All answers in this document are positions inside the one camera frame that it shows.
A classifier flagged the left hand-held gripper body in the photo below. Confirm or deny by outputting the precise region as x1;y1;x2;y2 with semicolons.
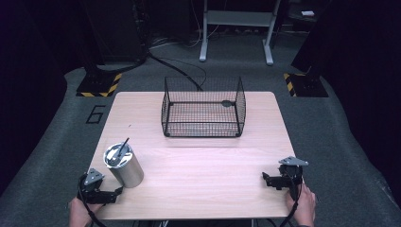
78;167;112;205

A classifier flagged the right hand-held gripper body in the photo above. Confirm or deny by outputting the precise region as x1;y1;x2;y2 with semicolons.
276;156;309;201

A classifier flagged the stainless steel cup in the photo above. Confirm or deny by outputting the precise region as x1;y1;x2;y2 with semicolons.
103;142;145;189

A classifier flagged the black straw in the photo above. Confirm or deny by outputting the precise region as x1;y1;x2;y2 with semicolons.
116;136;131;159

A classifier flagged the black wire basket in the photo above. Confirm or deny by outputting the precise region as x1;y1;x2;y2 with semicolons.
160;76;247;139

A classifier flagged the person's right hand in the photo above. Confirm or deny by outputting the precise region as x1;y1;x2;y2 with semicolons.
285;183;317;227

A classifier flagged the person's left hand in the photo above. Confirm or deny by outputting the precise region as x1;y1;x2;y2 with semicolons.
68;196;105;227

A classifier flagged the black stand column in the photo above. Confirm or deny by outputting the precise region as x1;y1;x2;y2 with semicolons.
80;0;149;74

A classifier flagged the white metal stand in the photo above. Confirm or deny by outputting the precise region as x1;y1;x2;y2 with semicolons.
199;0;282;66

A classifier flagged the black yellow striped base plate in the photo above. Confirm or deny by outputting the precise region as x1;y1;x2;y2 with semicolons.
76;72;123;98
282;72;329;98

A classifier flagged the black floor cable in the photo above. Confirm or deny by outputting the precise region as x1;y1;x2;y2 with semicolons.
147;50;208;93

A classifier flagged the white floor cable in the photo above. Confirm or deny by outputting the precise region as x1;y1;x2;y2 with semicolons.
148;0;221;50

